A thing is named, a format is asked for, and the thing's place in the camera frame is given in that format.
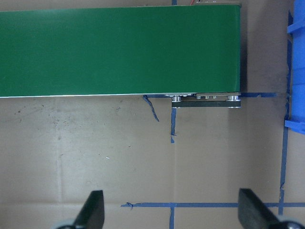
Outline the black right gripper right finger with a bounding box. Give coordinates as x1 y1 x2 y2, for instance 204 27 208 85
238 188 279 229

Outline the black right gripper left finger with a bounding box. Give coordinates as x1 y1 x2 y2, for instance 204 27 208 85
72 190 105 229

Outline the blue right plastic bin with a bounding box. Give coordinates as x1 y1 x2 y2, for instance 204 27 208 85
285 0 305 134

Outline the green conveyor belt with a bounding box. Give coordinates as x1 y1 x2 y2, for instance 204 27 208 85
0 2 241 107

